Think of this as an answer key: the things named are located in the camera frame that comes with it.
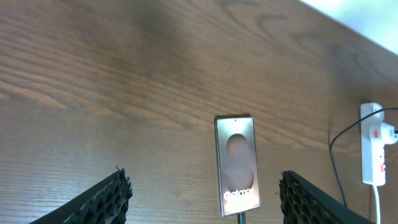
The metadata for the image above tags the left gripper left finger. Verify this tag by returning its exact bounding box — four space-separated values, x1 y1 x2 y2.
32 169 133 224

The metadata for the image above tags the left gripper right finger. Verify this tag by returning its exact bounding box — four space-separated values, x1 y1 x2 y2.
279 170 371 224

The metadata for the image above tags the black USB charging cable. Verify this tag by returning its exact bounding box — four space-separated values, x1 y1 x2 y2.
237 107 398 224

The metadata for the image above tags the bronze Galaxy smartphone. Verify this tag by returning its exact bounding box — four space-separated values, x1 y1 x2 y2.
214 115 261 217

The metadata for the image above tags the white power strip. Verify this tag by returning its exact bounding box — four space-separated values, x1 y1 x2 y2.
360 103 397 186

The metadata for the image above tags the white power strip cord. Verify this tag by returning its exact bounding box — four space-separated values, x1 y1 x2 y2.
372 184 382 224

